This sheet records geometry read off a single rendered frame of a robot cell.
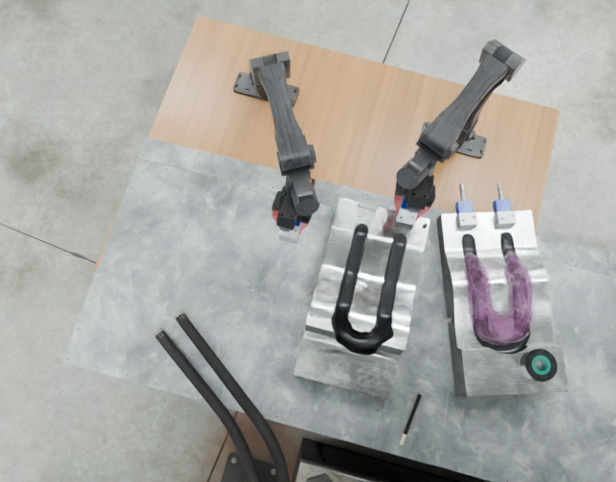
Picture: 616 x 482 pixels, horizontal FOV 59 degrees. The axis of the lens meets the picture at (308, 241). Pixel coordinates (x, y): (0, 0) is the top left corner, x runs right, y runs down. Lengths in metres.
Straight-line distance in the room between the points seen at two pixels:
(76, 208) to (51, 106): 0.53
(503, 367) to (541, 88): 1.73
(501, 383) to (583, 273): 0.44
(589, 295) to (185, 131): 1.28
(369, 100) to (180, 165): 0.62
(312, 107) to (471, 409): 1.00
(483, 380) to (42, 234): 1.97
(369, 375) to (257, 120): 0.83
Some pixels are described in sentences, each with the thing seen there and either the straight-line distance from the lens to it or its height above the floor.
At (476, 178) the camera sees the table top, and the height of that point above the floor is 0.80.
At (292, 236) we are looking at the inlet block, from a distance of 1.43.
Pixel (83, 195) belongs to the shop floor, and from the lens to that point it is 2.68.
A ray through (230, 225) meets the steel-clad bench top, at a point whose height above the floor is 0.80.
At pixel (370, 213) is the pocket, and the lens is 1.56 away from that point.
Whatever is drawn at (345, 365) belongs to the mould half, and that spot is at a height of 0.86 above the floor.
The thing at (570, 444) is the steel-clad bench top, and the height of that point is 0.80.
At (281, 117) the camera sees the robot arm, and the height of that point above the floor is 1.21.
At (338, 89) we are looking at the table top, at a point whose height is 0.80.
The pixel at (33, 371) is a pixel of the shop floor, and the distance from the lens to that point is 2.61.
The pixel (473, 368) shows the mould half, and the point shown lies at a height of 0.91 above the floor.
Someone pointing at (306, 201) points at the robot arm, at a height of 1.16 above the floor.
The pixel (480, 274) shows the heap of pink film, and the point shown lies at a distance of 1.53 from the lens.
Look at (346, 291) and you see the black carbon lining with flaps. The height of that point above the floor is 0.90.
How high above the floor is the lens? 2.34
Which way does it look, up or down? 75 degrees down
